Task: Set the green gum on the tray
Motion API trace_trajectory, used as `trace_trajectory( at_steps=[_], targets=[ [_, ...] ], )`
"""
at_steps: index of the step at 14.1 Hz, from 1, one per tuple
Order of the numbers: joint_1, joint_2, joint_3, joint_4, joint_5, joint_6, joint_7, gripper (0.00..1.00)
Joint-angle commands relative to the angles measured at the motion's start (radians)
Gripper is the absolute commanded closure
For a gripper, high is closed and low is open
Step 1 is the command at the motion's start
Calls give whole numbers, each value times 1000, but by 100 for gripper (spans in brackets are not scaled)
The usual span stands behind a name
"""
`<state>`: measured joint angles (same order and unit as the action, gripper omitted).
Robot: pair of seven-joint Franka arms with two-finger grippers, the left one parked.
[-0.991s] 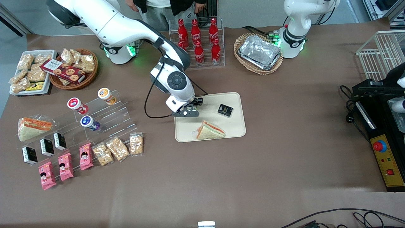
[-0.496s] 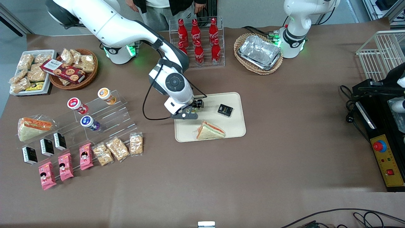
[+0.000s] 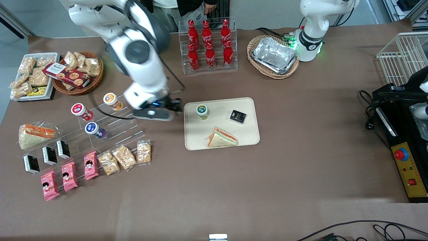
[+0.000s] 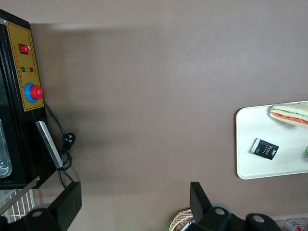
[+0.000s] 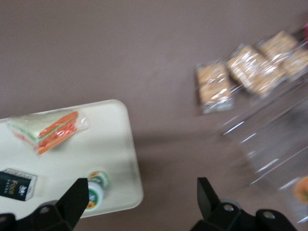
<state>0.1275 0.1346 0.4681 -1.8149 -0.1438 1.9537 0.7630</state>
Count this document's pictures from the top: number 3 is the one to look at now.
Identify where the light wicker basket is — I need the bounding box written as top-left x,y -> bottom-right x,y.
247,35 -> 300,79

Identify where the black slatted chair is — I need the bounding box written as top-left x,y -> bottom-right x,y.
206,0 -> 230,20

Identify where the metal equipment shelf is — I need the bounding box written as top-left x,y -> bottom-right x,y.
383,0 -> 428,24

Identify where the red cola bottle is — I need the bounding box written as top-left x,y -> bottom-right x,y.
188,19 -> 200,51
223,40 -> 234,67
188,44 -> 200,71
205,43 -> 216,69
220,18 -> 231,47
202,20 -> 213,49

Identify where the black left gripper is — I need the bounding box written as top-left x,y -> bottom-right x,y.
377,66 -> 428,100

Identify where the clear peanut brittle packet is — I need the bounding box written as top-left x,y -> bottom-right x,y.
111,144 -> 137,171
137,140 -> 151,165
98,151 -> 120,176

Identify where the red lid gum bottle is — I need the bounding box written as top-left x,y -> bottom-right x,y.
71,103 -> 94,122

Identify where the black left base cable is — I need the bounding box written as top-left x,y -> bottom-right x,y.
256,27 -> 296,42

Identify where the yellow snack packet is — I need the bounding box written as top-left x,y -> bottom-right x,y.
27,86 -> 47,97

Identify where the cream plastic tray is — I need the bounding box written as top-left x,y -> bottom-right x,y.
184,97 -> 260,151

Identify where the white plastic bin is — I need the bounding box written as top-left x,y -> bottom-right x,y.
10,53 -> 60,101

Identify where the green lid gum bottle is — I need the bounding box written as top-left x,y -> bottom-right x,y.
196,104 -> 209,121

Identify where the aluminium foil tray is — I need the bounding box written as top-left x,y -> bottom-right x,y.
251,37 -> 298,75

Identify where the pink snack packet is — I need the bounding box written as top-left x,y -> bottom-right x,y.
61,161 -> 78,192
40,171 -> 60,201
84,151 -> 99,180

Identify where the wrapped triangle sandwich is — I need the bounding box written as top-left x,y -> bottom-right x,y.
204,127 -> 239,148
18,122 -> 57,150

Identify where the purple lid gum bottle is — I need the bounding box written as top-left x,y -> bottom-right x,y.
85,122 -> 107,139

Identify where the clear acrylic bottle rack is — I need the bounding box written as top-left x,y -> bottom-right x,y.
178,17 -> 238,74

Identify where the white wire basket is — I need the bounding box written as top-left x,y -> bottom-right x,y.
376,32 -> 428,86

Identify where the dark metal bar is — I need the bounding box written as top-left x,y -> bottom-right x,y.
0,3 -> 35,38

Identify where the standing person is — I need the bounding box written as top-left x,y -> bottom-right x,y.
140,0 -> 218,33

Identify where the red cookie box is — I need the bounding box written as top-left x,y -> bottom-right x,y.
42,62 -> 91,89

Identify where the small black white box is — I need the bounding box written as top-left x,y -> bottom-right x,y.
23,155 -> 40,174
42,147 -> 58,166
56,140 -> 71,159

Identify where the black cable with plug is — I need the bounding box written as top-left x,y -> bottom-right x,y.
359,89 -> 392,149

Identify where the brown wicker basket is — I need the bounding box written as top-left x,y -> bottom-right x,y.
52,51 -> 104,96

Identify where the small black snack packet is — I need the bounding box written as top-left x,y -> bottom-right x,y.
230,109 -> 247,125

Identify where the clear acrylic stepped shelf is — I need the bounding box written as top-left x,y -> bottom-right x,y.
20,95 -> 147,191

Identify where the orange lid gum bottle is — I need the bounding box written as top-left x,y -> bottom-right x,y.
103,93 -> 123,111

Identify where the black floor cable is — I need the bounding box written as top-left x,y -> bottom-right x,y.
296,220 -> 428,241

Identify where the black control box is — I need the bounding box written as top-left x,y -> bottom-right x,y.
373,84 -> 428,203

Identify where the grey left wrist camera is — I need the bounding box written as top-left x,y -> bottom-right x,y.
410,103 -> 428,120

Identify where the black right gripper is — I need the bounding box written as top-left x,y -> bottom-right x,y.
146,98 -> 183,114

